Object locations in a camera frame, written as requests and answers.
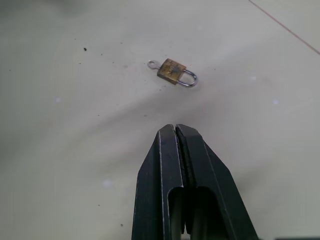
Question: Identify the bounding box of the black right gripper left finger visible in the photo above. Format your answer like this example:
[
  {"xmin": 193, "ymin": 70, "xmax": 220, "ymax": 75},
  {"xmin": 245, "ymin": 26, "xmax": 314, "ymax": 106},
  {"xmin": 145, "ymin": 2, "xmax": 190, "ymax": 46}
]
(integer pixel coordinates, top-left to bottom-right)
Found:
[{"xmin": 131, "ymin": 123, "xmax": 187, "ymax": 240}]

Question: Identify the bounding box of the small silver key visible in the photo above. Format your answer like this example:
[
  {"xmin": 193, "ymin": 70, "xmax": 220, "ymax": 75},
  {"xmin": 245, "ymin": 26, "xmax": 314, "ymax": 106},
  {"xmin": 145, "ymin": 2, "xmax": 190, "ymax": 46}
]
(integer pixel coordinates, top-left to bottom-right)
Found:
[{"xmin": 147, "ymin": 59, "xmax": 163, "ymax": 70}]

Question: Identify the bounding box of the small brass padlock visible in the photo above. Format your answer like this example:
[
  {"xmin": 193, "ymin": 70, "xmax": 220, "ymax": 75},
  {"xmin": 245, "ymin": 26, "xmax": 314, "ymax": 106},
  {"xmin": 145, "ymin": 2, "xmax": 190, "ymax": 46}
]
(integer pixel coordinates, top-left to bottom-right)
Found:
[{"xmin": 156, "ymin": 58, "xmax": 199, "ymax": 88}]

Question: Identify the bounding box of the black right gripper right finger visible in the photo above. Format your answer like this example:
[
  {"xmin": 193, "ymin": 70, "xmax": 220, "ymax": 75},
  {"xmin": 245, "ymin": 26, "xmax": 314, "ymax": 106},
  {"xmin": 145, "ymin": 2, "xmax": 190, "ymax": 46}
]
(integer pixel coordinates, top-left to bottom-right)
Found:
[{"xmin": 175, "ymin": 123, "xmax": 260, "ymax": 240}]

